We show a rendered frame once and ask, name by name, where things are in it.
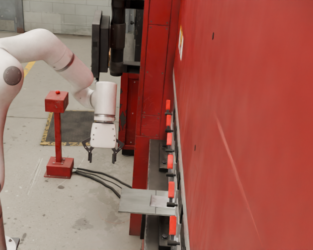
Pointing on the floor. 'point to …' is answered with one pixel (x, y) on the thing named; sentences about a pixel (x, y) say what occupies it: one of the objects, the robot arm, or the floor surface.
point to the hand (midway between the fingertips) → (102, 160)
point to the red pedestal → (53, 165)
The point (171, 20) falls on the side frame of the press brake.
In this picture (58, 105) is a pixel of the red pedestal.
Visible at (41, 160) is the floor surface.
